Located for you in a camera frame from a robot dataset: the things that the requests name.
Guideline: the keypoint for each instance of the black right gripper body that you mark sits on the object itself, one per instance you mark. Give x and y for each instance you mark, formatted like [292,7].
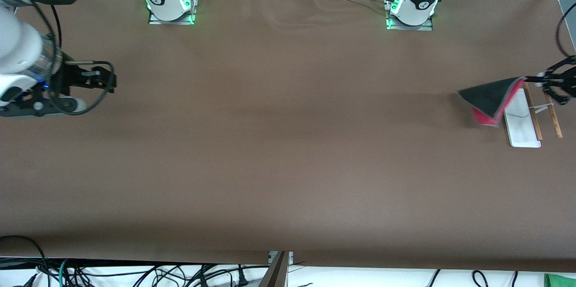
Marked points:
[68,75]

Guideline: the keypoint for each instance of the grey and red towel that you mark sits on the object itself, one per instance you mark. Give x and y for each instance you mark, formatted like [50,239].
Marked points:
[488,96]

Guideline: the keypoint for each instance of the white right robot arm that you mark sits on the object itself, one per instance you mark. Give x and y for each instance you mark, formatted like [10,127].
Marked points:
[18,39]

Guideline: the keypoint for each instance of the white rack crosspiece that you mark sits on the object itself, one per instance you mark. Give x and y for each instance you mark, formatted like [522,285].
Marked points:
[540,108]

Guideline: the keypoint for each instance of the wooden rack rod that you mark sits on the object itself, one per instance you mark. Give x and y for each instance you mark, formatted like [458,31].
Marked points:
[537,127]
[556,127]

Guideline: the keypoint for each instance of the white rack base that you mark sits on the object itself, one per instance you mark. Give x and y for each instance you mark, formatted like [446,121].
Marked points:
[524,132]

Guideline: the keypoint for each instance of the green cloth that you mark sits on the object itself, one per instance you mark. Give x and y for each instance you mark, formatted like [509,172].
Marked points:
[560,281]

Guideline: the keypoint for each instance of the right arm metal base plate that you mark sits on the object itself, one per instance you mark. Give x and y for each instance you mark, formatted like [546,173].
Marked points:
[171,22]

